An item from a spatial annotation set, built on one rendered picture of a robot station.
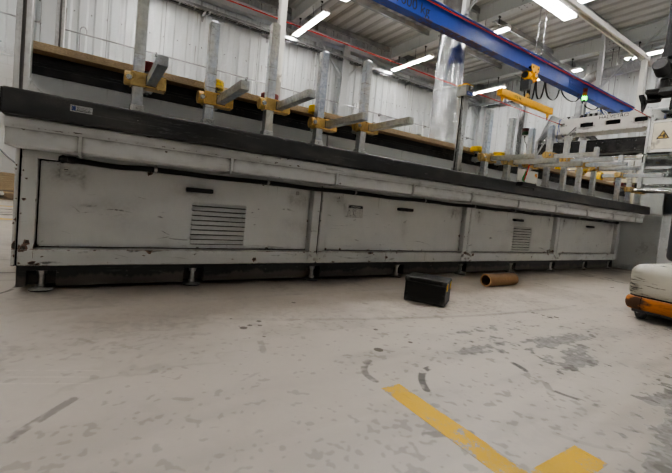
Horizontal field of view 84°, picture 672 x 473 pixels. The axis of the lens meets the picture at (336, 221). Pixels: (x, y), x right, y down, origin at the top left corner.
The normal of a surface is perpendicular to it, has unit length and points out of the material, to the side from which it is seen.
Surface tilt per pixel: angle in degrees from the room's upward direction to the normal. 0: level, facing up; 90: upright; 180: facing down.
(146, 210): 88
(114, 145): 90
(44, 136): 90
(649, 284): 90
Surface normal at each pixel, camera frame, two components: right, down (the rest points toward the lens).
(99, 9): 0.54, 0.10
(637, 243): -0.84, -0.05
